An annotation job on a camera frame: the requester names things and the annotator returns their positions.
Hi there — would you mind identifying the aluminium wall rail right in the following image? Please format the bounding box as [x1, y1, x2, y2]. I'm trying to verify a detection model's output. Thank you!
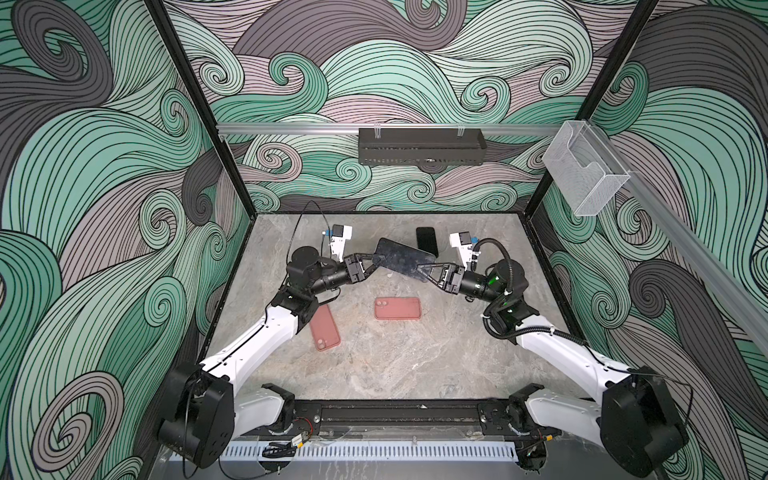
[592, 126, 767, 353]

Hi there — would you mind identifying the aluminium wall rail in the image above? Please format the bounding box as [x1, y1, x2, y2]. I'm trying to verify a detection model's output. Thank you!
[592, 126, 767, 353]
[216, 122, 561, 136]

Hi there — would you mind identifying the pink phone case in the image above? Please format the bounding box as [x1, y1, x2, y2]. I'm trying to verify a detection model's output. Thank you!
[374, 297, 422, 321]
[309, 305, 341, 351]

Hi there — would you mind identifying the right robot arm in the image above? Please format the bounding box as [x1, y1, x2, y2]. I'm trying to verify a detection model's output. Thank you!
[412, 232, 689, 478]

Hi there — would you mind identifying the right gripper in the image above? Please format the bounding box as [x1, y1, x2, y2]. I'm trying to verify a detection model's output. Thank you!
[421, 263, 509, 310]

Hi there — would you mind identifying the black phone case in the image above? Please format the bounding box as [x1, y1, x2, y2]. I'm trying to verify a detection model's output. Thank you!
[416, 226, 439, 258]

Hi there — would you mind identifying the aluminium wall rail back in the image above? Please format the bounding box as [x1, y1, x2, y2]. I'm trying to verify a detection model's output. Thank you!
[216, 122, 561, 136]

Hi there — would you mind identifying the white slotted cable duct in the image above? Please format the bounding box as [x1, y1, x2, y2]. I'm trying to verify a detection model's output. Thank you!
[221, 440, 518, 463]

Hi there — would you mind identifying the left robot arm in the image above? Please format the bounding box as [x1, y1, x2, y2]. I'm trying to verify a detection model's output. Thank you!
[156, 225, 385, 468]

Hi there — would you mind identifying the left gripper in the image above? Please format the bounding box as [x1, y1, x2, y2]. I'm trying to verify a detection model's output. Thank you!
[306, 256, 382, 300]

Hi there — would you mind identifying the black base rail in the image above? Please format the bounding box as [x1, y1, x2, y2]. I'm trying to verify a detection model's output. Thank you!
[161, 398, 637, 428]

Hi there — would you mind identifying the clear acrylic wall holder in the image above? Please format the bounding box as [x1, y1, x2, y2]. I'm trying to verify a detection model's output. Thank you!
[542, 120, 630, 217]

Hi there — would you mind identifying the black wall tray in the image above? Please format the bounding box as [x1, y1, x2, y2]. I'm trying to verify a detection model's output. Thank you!
[357, 127, 488, 167]

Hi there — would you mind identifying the purple-edged black smartphone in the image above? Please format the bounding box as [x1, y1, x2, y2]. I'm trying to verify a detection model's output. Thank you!
[374, 238, 436, 283]

